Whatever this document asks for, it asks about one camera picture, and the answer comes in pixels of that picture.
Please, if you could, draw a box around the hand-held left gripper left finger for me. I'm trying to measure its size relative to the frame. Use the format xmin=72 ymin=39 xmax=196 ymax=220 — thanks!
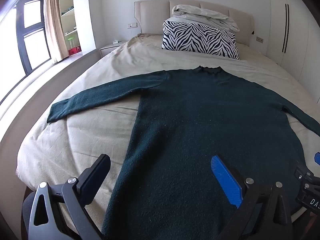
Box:
xmin=29 ymin=154 xmax=112 ymax=240

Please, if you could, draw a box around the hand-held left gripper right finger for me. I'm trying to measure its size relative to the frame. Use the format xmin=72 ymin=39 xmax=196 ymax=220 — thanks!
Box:
xmin=211 ymin=155 xmax=293 ymax=240

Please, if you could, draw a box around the dark green knit sweater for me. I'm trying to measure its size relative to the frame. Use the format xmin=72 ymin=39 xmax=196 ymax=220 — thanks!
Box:
xmin=47 ymin=66 xmax=320 ymax=240

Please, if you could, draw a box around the bed with beige sheet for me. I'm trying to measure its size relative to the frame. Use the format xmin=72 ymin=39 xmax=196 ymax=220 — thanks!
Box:
xmin=0 ymin=34 xmax=320 ymax=230

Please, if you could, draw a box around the black mesh chair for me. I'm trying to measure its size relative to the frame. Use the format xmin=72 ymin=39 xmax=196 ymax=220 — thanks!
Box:
xmin=21 ymin=191 xmax=38 ymax=240

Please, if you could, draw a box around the white nightstand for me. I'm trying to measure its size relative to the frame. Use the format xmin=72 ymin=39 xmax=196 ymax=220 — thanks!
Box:
xmin=99 ymin=41 xmax=125 ymax=58

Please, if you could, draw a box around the white wardrobe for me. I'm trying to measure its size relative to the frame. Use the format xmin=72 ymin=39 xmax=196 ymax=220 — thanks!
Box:
xmin=266 ymin=0 xmax=320 ymax=85

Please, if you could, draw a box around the zebra print pillow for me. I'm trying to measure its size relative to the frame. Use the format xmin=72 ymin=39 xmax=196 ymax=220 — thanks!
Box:
xmin=161 ymin=20 xmax=240 ymax=60

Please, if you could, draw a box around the beige curtain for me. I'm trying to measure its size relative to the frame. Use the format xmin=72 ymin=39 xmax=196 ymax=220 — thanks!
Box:
xmin=44 ymin=0 xmax=66 ymax=64

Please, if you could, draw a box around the black framed window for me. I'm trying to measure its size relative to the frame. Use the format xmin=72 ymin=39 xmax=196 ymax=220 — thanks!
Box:
xmin=15 ymin=0 xmax=52 ymax=72

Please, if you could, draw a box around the white shelf unit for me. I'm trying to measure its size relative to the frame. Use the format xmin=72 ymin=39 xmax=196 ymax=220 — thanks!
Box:
xmin=59 ymin=0 xmax=81 ymax=55

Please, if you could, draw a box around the folded grey duvet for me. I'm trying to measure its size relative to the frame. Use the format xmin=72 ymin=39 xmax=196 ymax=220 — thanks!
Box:
xmin=171 ymin=4 xmax=240 ymax=32

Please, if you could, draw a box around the beige upholstered headboard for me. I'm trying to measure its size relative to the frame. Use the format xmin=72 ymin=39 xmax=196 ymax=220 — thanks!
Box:
xmin=134 ymin=0 xmax=255 ymax=46

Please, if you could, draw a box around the black wardrobe handle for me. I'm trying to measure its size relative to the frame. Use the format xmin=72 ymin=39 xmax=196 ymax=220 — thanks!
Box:
xmin=282 ymin=4 xmax=287 ymax=53
xmin=286 ymin=4 xmax=290 ymax=50

